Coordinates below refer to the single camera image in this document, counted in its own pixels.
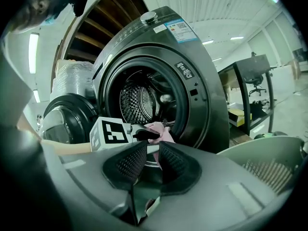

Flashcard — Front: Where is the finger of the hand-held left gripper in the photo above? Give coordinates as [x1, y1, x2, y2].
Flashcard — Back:
[132, 128, 161, 141]

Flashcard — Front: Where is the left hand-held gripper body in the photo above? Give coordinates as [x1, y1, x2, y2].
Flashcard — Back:
[89, 116, 145, 153]

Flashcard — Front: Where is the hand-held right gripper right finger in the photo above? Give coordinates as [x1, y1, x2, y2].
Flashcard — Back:
[143, 141, 290, 231]

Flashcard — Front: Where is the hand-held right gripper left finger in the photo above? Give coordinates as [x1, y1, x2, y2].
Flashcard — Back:
[40, 140, 148, 231]

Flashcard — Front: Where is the pink clothes garment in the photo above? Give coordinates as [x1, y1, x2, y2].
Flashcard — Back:
[145, 121, 176, 171]

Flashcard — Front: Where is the pale slotted laundry basket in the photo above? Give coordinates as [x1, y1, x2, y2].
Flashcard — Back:
[216, 135, 306, 196]

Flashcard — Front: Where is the dark grey washing machine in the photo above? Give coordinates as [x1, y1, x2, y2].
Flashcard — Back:
[92, 5, 231, 154]

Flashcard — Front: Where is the person's left forearm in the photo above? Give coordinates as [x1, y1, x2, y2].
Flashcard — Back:
[40, 138, 93, 156]

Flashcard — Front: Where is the round black glass door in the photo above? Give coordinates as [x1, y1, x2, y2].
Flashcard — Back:
[42, 92, 100, 144]

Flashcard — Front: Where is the wooden slat platform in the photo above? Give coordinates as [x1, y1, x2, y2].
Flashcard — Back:
[229, 126, 254, 149]

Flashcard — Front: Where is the yellow box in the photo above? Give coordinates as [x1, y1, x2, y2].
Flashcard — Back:
[228, 108, 253, 128]

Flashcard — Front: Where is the black bag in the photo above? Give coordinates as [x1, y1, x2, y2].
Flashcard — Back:
[249, 102, 268, 120]

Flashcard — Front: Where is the person's beige shirt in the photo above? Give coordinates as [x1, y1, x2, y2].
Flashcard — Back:
[0, 39, 35, 130]

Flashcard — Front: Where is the black office chair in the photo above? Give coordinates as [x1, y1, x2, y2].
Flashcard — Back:
[247, 74, 268, 98]

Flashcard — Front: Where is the black metal table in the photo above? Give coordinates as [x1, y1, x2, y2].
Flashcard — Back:
[217, 54, 275, 140]

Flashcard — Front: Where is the person's face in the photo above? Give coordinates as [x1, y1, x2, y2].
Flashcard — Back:
[11, 0, 56, 34]

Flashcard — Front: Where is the white counter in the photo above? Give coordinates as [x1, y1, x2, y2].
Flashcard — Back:
[275, 64, 299, 82]

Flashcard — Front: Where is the brown cardboard box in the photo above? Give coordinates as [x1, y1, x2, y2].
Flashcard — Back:
[292, 58, 302, 81]

